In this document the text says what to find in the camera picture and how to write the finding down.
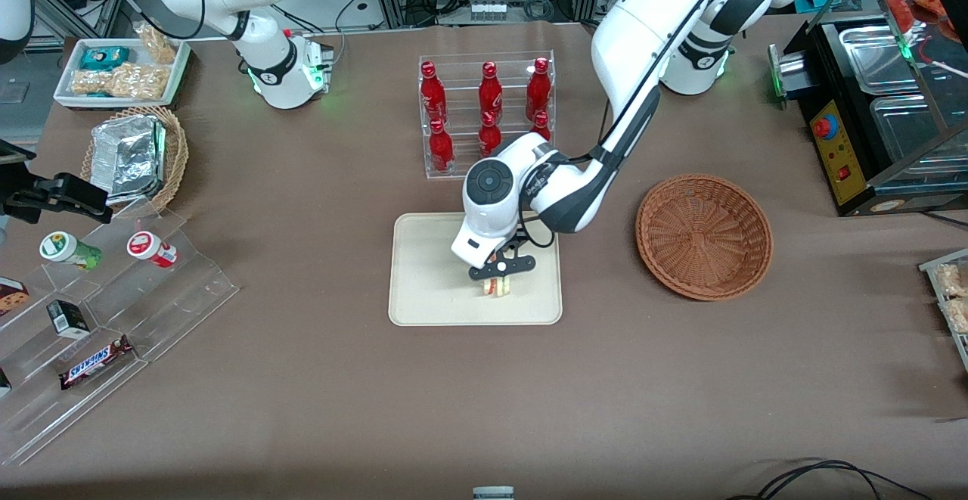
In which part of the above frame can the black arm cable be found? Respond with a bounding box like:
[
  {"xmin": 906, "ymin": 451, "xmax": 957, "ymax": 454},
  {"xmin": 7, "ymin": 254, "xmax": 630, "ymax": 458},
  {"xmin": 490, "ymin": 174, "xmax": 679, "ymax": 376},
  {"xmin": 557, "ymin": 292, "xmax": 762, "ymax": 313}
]
[{"xmin": 517, "ymin": 0, "xmax": 759, "ymax": 250}]

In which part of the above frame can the teal snack packet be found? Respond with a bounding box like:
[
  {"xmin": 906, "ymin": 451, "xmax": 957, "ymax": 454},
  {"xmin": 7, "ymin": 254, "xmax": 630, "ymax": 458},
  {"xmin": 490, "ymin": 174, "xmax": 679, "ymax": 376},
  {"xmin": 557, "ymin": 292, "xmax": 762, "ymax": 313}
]
[{"xmin": 80, "ymin": 45, "xmax": 132, "ymax": 72}]

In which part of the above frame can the silver foil packet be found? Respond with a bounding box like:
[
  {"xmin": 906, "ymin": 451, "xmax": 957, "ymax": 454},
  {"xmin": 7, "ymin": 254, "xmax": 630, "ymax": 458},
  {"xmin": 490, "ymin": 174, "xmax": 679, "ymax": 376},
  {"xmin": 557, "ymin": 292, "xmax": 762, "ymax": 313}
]
[{"xmin": 90, "ymin": 114, "xmax": 168, "ymax": 206}]

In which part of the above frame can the large brown wicker basket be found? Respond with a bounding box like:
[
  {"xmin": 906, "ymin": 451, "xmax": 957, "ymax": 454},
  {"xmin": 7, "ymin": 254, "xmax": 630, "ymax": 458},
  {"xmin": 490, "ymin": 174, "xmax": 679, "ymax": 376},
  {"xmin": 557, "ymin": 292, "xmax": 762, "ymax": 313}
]
[{"xmin": 635, "ymin": 174, "xmax": 774, "ymax": 302}]

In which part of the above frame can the clear peanut bag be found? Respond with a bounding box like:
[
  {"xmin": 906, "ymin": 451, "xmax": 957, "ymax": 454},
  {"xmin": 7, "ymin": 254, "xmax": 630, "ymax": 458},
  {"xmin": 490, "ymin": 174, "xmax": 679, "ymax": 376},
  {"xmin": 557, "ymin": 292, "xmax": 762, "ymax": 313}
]
[{"xmin": 71, "ymin": 62, "xmax": 169, "ymax": 101}]

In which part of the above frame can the clear snack bag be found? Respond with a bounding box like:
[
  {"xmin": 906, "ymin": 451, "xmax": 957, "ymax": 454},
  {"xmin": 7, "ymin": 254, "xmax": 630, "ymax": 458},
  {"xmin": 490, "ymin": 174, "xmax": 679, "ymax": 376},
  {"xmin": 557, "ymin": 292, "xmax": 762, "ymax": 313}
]
[{"xmin": 134, "ymin": 21, "xmax": 179, "ymax": 65}]

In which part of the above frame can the clear acrylic stepped shelf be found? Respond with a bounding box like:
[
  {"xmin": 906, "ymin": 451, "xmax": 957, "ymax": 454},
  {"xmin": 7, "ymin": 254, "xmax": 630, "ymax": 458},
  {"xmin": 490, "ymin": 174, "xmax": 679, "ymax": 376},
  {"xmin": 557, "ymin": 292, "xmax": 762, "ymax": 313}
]
[{"xmin": 0, "ymin": 203, "xmax": 240, "ymax": 467}]

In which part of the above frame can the white snack tray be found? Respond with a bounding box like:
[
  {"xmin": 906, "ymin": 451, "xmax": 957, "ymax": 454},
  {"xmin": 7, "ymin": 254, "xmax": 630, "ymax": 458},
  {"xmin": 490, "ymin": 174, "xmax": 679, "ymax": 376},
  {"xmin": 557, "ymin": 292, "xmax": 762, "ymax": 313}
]
[{"xmin": 54, "ymin": 36, "xmax": 192, "ymax": 112}]

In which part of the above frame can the black floor cable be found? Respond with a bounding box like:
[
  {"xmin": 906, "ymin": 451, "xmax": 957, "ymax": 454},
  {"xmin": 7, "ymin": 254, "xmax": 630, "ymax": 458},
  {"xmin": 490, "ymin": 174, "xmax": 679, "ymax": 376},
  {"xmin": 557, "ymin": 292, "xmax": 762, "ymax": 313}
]
[{"xmin": 724, "ymin": 458, "xmax": 935, "ymax": 500}]

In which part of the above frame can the red lidded snack cup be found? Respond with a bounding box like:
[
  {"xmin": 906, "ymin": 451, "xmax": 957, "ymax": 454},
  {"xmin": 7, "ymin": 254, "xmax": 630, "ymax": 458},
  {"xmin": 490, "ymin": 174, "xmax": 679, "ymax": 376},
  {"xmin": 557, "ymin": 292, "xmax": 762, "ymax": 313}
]
[{"xmin": 126, "ymin": 231, "xmax": 179, "ymax": 269}]

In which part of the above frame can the small light wicker basket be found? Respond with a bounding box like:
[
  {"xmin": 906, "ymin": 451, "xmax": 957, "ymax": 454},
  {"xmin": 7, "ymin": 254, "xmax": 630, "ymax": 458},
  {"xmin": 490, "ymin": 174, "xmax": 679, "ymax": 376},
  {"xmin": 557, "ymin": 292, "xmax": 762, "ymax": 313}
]
[{"xmin": 80, "ymin": 105, "xmax": 190, "ymax": 214}]

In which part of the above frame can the cream plastic tray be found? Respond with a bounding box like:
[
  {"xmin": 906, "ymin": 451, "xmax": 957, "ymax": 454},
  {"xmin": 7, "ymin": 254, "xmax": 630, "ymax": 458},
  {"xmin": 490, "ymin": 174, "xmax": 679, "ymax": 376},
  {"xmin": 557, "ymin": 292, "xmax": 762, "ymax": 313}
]
[{"xmin": 388, "ymin": 213, "xmax": 563, "ymax": 327}]

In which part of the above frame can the black food warmer cabinet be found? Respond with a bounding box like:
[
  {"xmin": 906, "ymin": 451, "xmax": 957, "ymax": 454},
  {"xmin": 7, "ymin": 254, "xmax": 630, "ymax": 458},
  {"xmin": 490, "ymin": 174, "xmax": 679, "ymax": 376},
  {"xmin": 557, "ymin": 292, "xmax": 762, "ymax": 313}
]
[{"xmin": 768, "ymin": 0, "xmax": 968, "ymax": 218}]

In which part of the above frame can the clear acrylic bottle rack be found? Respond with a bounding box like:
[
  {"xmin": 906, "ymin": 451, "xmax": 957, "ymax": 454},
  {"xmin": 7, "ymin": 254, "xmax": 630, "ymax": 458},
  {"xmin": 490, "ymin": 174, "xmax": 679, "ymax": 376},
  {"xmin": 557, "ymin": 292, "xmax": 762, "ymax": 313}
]
[{"xmin": 418, "ymin": 50, "xmax": 557, "ymax": 179}]

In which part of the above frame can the steel food pan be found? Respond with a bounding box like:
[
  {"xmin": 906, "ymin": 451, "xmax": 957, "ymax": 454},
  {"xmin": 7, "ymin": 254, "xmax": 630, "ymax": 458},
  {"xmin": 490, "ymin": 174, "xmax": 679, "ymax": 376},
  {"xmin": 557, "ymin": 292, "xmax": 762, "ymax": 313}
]
[{"xmin": 838, "ymin": 26, "xmax": 929, "ymax": 98}]

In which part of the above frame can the Snickers chocolate bar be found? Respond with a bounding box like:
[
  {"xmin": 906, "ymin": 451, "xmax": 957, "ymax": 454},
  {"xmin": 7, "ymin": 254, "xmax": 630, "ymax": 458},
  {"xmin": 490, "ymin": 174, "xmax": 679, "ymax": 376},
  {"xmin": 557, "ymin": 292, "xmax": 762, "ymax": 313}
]
[{"xmin": 59, "ymin": 335, "xmax": 134, "ymax": 390}]

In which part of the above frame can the red cookie box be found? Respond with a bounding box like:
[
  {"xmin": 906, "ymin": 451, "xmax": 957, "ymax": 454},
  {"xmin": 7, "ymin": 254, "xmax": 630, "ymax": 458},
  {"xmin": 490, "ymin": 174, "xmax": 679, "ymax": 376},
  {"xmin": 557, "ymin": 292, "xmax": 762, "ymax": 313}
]
[{"xmin": 0, "ymin": 277, "xmax": 31, "ymax": 316}]

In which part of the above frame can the green lidded snack cup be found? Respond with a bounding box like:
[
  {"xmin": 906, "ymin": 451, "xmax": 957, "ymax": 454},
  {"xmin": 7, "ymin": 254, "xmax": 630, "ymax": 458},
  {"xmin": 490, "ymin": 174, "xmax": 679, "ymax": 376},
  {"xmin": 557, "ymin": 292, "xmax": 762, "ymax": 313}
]
[{"xmin": 39, "ymin": 231, "xmax": 102, "ymax": 271}]

